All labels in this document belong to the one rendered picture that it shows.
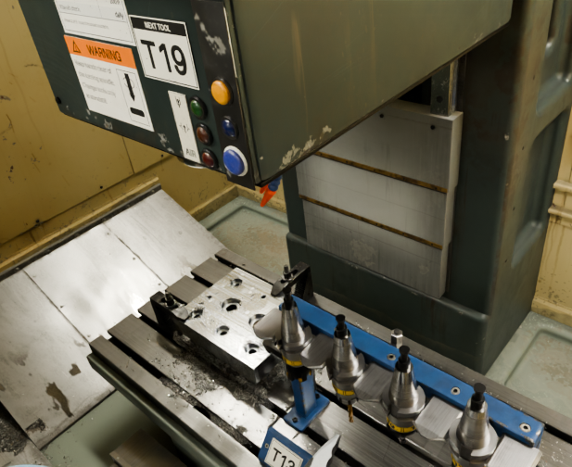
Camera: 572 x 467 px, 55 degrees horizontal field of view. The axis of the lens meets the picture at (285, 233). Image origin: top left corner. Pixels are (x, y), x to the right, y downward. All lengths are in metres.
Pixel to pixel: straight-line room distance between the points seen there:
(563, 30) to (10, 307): 1.75
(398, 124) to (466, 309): 0.53
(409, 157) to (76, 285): 1.21
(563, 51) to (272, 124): 0.99
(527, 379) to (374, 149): 0.84
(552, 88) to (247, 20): 1.00
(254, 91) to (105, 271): 1.51
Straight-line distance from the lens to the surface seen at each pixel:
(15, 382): 1.86
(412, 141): 1.27
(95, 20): 0.74
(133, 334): 1.54
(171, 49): 0.62
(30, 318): 1.95
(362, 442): 1.21
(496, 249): 1.37
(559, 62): 1.48
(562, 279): 1.81
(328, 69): 0.65
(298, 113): 0.62
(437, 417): 0.86
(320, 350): 0.94
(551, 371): 1.81
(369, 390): 0.89
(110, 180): 2.11
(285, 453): 1.15
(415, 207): 1.36
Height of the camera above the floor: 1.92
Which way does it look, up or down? 35 degrees down
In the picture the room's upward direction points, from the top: 8 degrees counter-clockwise
